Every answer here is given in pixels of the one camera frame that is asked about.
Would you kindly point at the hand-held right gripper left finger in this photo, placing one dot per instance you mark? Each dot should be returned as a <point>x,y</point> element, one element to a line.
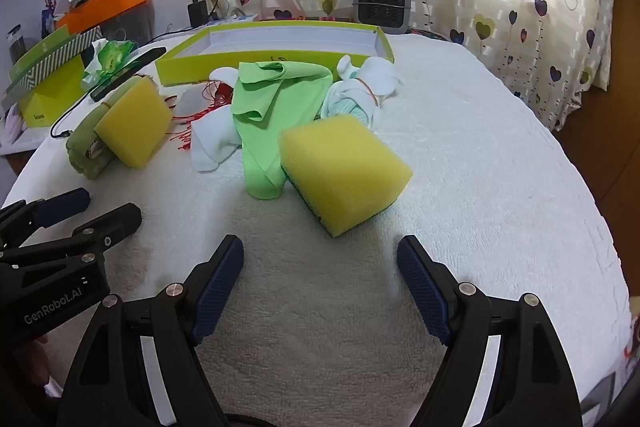
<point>220,287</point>

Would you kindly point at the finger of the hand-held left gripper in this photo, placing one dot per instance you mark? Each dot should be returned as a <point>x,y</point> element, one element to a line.
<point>110,219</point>
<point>62,205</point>

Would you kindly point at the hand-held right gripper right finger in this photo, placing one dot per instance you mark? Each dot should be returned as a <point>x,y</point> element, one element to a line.
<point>425,287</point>

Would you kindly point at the green towel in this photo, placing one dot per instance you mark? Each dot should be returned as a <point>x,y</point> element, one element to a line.
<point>85,147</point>

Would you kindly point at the yellow sponge green scourer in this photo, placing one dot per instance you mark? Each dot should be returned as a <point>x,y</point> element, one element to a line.
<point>345,172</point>
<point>132,122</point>

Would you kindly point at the white sock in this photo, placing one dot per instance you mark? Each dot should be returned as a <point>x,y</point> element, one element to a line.
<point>212,142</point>

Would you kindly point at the white mesh sachet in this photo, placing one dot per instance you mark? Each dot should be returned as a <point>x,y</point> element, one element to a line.
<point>189,104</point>

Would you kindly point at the red tassel knot ornament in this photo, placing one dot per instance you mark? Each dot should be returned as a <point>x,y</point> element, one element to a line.
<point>220,94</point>

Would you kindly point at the yellow-green shallow cardboard box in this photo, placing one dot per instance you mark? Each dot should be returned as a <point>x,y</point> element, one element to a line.
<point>185,67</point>

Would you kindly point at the light green cloth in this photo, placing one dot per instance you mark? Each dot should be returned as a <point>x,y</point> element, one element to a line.
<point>265,117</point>

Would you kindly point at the white socks bundle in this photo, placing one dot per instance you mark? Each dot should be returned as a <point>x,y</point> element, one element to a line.
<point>360,97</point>

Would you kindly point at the person's left hand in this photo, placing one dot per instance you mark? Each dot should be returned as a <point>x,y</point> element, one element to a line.
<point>27,372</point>

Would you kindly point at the green box chevron lid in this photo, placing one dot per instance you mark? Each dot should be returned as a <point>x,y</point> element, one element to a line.
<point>45,82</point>

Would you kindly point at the black smartphone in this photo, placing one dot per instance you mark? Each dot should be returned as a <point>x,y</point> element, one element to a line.
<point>125,74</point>

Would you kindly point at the green tissue packet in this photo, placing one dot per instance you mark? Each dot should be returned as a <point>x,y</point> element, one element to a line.
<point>107,62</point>

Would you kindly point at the dark glass jar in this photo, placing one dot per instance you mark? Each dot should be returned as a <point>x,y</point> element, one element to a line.
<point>15,44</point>

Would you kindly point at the orange shelf tray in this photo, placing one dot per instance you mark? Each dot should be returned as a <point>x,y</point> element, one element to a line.
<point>105,9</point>

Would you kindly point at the black charger adapter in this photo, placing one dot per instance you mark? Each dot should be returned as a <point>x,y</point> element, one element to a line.
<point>198,13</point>

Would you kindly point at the white blue power strip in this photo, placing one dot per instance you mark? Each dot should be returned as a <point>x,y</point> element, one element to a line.
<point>242,17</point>

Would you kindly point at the plaid cloth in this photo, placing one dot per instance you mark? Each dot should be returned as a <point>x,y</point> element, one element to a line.
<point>320,18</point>

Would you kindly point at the grey portable heater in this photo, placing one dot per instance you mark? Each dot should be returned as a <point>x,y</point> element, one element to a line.
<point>382,2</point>

